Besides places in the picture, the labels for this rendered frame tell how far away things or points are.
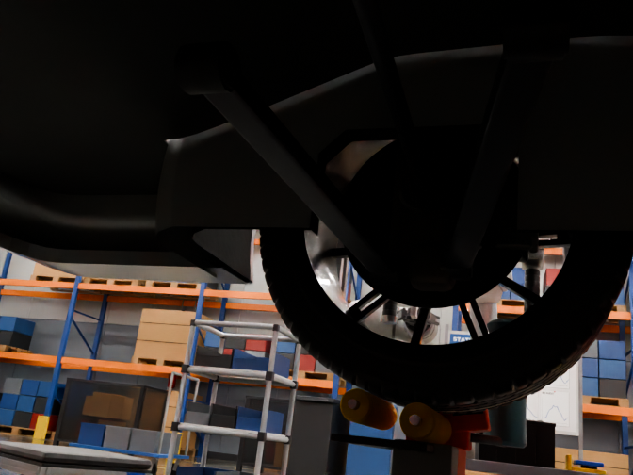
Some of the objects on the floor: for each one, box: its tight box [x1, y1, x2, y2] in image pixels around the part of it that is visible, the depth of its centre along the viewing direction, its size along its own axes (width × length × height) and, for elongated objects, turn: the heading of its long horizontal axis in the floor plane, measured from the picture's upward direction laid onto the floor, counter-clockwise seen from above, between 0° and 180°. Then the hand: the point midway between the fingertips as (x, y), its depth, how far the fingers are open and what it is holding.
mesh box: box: [53, 378, 171, 459], centre depth 956 cm, size 128×89×97 cm
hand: (413, 311), depth 174 cm, fingers closed
